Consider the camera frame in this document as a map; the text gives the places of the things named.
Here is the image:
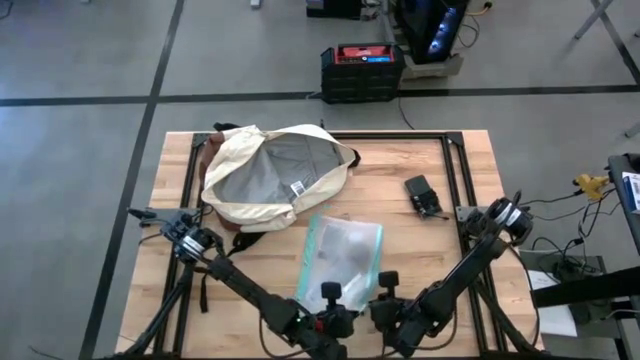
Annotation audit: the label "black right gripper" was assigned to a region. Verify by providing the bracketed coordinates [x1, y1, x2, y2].
[369, 297, 426, 346]

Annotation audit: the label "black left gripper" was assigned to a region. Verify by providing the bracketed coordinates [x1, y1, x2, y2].
[312, 304, 360, 341]

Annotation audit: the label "clear mesh pouch teal trim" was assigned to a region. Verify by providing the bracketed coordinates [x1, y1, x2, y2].
[293, 213, 385, 316]

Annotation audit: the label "black wallet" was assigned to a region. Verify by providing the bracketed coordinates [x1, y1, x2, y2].
[403, 174, 450, 221]

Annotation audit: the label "cream canvas backpack brown base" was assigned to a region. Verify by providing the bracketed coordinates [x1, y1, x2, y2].
[198, 121, 362, 314]

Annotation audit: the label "white paper sheets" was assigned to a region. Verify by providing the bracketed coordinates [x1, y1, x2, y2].
[527, 269, 579, 337]

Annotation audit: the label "black beam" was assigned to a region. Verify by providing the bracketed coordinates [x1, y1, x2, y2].
[532, 267, 640, 310]

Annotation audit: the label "red and black toolbox stack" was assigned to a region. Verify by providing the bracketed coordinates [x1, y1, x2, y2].
[320, 42, 407, 105]

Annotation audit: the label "grey tower platform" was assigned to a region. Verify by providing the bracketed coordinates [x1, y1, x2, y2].
[399, 53, 465, 80]

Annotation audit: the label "dark grey side table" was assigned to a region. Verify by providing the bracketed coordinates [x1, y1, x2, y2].
[607, 153, 640, 254]

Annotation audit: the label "blue and white box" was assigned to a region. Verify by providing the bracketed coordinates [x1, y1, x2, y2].
[622, 172, 640, 214]

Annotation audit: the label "black computer tower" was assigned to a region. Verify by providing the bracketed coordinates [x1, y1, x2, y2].
[394, 0, 471, 65]

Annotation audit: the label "black equipment box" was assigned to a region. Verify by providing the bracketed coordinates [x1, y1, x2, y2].
[305, 0, 364, 20]

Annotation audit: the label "grey metal stand leg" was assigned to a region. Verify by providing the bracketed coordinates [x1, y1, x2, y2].
[573, 0, 616, 40]

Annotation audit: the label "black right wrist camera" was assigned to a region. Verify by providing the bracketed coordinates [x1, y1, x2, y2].
[378, 270, 400, 300]

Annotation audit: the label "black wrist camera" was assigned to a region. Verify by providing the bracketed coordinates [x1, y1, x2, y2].
[378, 270, 400, 300]
[320, 281, 343, 306]

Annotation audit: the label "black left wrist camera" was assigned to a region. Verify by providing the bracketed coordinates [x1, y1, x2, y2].
[320, 281, 343, 306]

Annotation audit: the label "black aluminium table frame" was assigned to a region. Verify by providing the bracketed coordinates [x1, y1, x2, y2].
[102, 130, 546, 360]

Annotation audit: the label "black cable tangle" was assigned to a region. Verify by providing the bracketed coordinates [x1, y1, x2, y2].
[519, 197, 621, 281]

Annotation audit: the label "yellow cable connector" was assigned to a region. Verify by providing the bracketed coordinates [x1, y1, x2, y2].
[573, 173, 611, 202]

